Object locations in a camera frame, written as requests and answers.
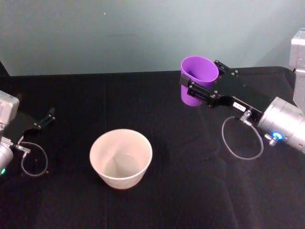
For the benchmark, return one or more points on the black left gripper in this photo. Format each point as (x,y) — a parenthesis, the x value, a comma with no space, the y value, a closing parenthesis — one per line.
(25,125)

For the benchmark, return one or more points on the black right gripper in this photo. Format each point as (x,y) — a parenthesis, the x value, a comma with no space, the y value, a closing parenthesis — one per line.
(234,88)

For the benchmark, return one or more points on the purple plastic cup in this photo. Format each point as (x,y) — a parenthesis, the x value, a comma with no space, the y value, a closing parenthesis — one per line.
(200,69)

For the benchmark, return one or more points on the black table cloth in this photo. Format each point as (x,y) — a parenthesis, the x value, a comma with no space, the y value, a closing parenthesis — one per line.
(171,205)

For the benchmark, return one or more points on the plain pale wall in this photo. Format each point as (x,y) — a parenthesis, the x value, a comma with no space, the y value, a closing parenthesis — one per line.
(119,35)

